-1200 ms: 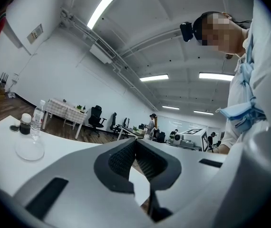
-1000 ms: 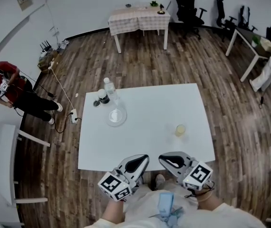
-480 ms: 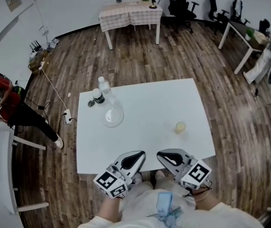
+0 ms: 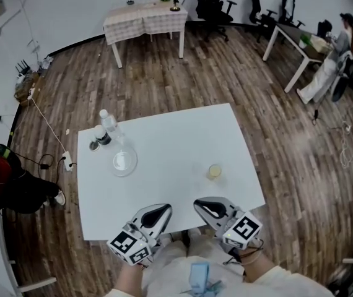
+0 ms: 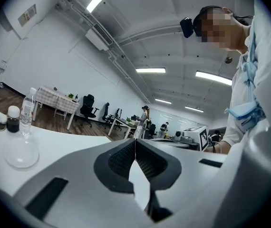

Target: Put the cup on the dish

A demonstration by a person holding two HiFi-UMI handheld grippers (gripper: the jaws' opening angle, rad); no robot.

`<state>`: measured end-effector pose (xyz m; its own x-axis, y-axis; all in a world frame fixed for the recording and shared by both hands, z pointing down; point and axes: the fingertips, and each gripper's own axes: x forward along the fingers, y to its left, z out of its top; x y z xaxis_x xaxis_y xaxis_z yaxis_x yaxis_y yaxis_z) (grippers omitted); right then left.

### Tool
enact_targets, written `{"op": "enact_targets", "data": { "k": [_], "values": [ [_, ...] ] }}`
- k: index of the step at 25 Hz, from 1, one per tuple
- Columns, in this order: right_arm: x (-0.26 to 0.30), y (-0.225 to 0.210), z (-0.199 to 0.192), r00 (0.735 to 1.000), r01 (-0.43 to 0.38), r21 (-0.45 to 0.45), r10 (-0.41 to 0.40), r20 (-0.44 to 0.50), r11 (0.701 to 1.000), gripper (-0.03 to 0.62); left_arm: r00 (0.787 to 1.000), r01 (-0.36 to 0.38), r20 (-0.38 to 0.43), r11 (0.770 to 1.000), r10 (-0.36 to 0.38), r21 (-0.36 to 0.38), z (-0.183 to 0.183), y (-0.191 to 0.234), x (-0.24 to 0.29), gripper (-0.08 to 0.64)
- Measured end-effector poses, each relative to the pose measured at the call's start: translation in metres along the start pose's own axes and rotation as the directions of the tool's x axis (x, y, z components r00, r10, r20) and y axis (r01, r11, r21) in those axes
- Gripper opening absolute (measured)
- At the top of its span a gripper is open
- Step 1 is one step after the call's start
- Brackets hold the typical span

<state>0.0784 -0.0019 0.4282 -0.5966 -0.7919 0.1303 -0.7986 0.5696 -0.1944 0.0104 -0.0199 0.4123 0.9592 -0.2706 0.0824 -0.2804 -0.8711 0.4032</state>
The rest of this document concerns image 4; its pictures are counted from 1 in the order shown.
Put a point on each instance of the dark top white leg desk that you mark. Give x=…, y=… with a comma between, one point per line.
x=291, y=36

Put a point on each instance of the light blue badge holder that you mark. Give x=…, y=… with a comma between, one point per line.
x=199, y=277

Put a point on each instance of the person's left forearm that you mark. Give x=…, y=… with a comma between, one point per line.
x=130, y=280

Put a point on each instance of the white floor power strip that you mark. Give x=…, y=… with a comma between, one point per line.
x=67, y=161

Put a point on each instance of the clear glass bowl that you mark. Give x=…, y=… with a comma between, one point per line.
x=124, y=163

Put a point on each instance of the white side desk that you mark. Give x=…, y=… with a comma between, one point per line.
x=9, y=258

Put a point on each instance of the round metal lid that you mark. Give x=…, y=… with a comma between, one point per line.
x=94, y=146

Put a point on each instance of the clear plastic water bottle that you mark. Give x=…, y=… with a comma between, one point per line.
x=111, y=125

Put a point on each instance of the cardboard box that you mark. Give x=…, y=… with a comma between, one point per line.
x=26, y=85

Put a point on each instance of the checkered cloth table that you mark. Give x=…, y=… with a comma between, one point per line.
x=145, y=20

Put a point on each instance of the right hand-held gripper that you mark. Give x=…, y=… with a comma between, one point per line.
x=241, y=229

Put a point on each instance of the person's right forearm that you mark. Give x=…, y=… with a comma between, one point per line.
x=258, y=266

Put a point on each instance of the dark brass figurine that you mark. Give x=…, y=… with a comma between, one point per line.
x=174, y=6

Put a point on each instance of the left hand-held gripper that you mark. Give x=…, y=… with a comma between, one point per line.
x=130, y=246

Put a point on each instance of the black bag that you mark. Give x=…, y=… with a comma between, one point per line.
x=324, y=29

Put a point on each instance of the cream box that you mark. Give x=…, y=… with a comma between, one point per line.
x=319, y=45

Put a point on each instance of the black router with antennas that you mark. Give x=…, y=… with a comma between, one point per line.
x=22, y=70

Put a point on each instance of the dark jar with white lid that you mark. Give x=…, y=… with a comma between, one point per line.
x=103, y=138

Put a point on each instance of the green plant in white pot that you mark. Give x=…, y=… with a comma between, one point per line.
x=304, y=40

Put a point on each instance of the person's white clothing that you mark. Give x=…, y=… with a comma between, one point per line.
x=170, y=265

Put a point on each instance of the crumpled white bag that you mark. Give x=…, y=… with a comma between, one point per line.
x=46, y=62

